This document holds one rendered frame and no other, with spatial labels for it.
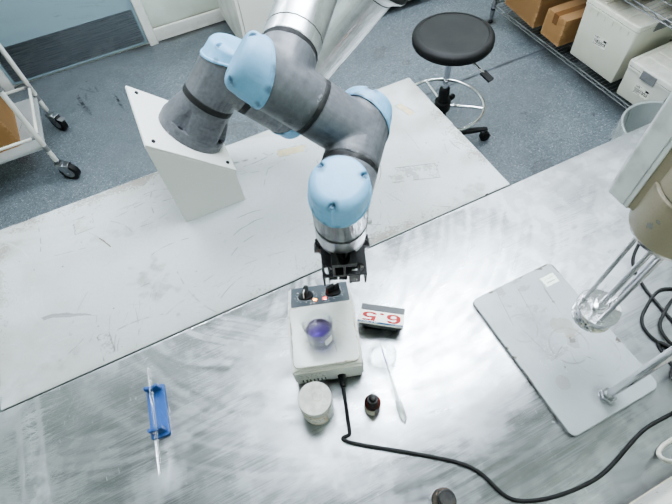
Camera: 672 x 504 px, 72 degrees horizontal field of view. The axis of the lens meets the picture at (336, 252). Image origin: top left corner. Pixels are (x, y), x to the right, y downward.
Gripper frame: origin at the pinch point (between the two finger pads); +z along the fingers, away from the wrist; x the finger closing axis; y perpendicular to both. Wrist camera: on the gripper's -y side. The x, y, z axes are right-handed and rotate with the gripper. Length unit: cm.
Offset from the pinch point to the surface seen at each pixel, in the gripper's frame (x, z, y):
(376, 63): 34, 151, -176
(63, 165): -140, 125, -106
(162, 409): -36.2, 7.6, 24.0
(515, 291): 35.1, 10.9, 6.6
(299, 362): -9.3, 0.7, 18.2
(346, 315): -0.2, 2.5, 10.2
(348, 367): -0.7, 2.5, 19.7
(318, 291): -5.4, 9.0, 3.4
